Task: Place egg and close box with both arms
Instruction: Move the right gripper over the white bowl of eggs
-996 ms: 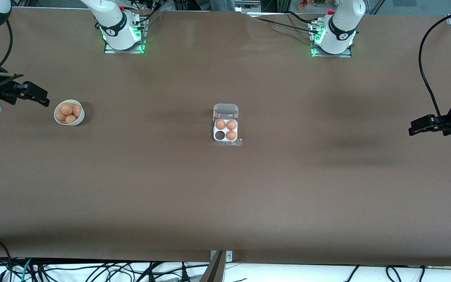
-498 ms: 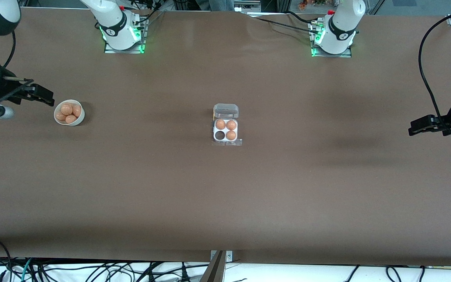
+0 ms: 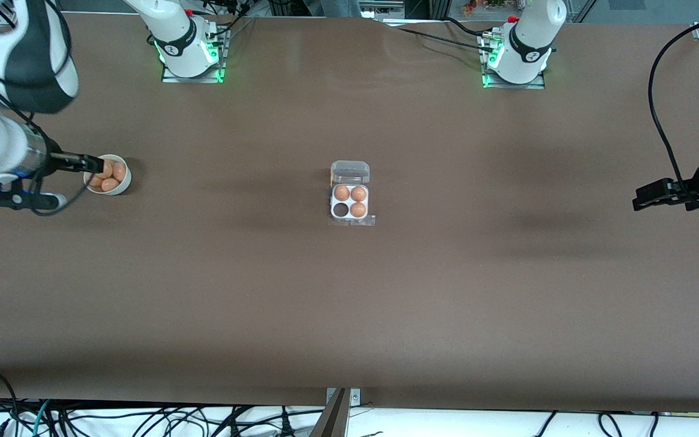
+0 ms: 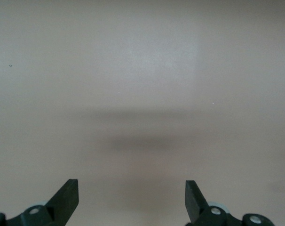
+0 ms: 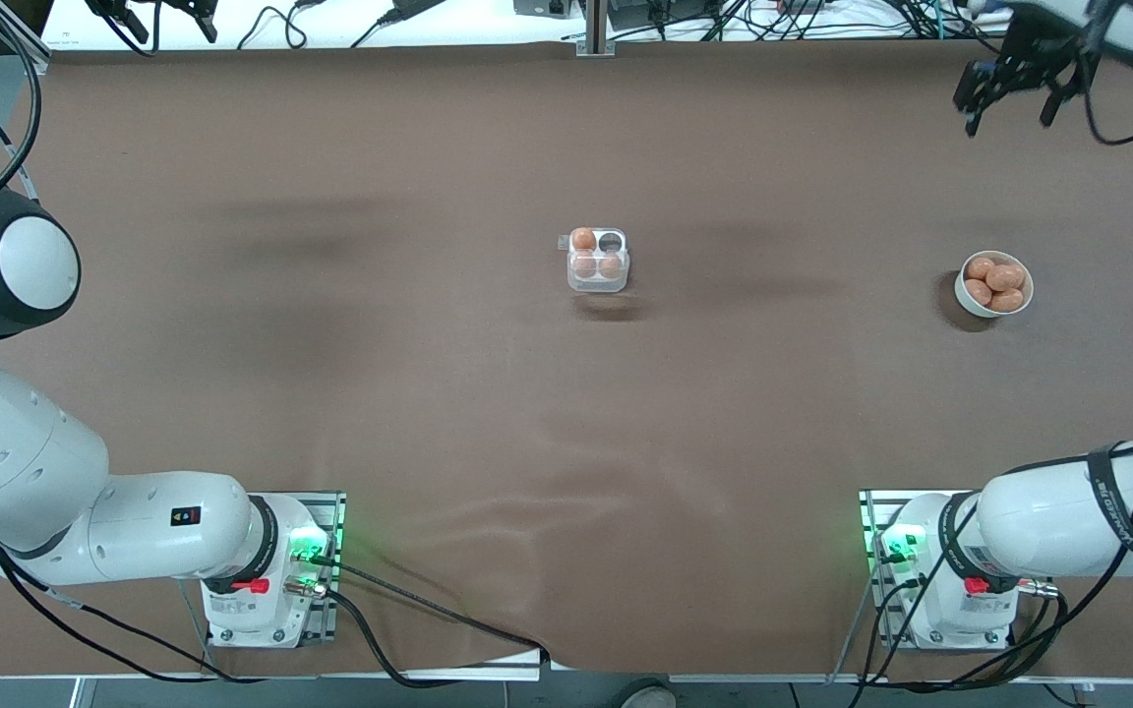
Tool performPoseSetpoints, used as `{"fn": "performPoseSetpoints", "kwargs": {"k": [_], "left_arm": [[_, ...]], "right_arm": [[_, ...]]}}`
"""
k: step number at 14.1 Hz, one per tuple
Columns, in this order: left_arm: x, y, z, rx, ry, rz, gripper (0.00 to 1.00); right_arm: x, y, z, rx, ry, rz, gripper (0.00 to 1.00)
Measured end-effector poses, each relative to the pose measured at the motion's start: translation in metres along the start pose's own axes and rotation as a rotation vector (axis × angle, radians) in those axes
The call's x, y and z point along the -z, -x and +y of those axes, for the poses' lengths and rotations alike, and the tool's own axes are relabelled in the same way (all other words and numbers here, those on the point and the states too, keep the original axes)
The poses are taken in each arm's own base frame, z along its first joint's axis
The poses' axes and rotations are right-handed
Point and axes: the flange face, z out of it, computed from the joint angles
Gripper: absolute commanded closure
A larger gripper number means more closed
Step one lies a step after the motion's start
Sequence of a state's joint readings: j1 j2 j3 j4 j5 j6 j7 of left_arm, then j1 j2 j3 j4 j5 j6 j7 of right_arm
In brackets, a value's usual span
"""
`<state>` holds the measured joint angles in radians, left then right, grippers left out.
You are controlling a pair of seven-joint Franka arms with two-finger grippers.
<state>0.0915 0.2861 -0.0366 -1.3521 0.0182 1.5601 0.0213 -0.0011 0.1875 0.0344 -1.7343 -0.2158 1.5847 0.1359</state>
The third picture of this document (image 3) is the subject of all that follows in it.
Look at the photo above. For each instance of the metal table edge bracket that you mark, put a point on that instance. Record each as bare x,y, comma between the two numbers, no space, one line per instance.
355,397

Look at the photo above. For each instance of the dark camera stand bar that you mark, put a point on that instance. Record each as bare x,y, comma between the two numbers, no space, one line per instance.
332,422

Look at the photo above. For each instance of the clear plastic egg box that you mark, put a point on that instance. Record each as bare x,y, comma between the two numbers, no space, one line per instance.
349,173

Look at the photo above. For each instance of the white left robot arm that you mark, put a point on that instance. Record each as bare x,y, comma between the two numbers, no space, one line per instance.
528,48

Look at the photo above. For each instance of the white round bowl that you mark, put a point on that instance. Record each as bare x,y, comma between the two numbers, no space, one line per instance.
122,188

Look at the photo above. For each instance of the brown egg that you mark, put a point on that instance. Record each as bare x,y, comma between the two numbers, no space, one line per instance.
358,193
358,210
94,180
119,172
107,169
341,193
110,185

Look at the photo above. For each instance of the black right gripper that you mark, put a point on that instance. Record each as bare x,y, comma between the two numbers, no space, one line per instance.
53,159

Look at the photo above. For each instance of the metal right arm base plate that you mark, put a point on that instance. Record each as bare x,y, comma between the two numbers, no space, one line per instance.
192,80

